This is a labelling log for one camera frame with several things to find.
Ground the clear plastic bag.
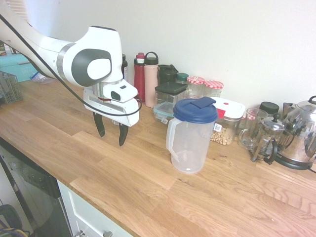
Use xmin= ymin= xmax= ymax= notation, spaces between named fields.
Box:
xmin=29 ymin=72 xmax=58 ymax=85

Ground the clear glass mug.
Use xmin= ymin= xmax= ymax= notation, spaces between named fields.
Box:
xmin=237 ymin=107 xmax=269 ymax=151

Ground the clear plastic pitcher blue lid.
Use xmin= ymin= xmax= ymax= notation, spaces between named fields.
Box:
xmin=166 ymin=96 xmax=219 ymax=175

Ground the square clear container dark lid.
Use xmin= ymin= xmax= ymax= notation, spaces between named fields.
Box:
xmin=155 ymin=81 xmax=189 ymax=110

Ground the nut container white lid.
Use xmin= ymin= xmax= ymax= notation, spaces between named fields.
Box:
xmin=209 ymin=96 xmax=246 ymax=146

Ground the black dishwasher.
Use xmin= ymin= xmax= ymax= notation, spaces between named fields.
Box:
xmin=0 ymin=137 xmax=73 ymax=237

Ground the jar with black lid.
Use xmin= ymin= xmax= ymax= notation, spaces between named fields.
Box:
xmin=259 ymin=101 xmax=280 ymax=119

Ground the glass jar green lid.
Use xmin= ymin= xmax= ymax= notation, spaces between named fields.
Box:
xmin=175 ymin=73 xmax=190 ymax=85

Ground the glass french press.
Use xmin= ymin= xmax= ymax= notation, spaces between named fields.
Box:
xmin=250 ymin=113 xmax=287 ymax=165

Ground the white cabinet drawer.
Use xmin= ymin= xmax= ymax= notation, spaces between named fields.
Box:
xmin=56 ymin=179 xmax=135 ymax=237

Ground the metal drawer handle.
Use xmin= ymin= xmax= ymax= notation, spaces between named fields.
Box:
xmin=76 ymin=230 xmax=114 ymax=237

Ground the pink water bottle black cap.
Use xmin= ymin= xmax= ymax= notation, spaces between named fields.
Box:
xmin=144 ymin=51 xmax=159 ymax=108

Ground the bundle of floor cables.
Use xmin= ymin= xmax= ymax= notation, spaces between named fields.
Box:
xmin=0 ymin=204 xmax=31 ymax=237

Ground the shiny steel electric kettle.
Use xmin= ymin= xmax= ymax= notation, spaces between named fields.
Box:
xmin=273 ymin=95 xmax=316 ymax=173

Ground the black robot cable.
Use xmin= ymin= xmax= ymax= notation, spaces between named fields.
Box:
xmin=0 ymin=14 xmax=143 ymax=117

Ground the glass container teal-sealed lid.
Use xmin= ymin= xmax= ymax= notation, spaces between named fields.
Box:
xmin=153 ymin=101 xmax=177 ymax=124

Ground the grey plastic basket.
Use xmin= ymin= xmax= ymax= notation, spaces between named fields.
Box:
xmin=0 ymin=70 xmax=25 ymax=105

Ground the teal box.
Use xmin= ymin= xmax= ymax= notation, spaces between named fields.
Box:
xmin=0 ymin=53 xmax=43 ymax=83

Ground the dark green shaker bottle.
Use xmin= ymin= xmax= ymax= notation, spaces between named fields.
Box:
xmin=157 ymin=64 xmax=179 ymax=86

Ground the glass jar red checkered lid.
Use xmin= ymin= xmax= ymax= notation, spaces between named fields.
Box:
xmin=203 ymin=79 xmax=225 ymax=98
xmin=186 ymin=76 xmax=206 ymax=100

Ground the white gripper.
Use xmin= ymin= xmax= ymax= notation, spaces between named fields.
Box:
xmin=83 ymin=87 xmax=140 ymax=147

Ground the dark red water bottle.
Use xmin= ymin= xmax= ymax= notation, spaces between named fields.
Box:
xmin=134 ymin=52 xmax=147 ymax=103

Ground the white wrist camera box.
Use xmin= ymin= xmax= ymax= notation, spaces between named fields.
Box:
xmin=102 ymin=82 xmax=139 ymax=103

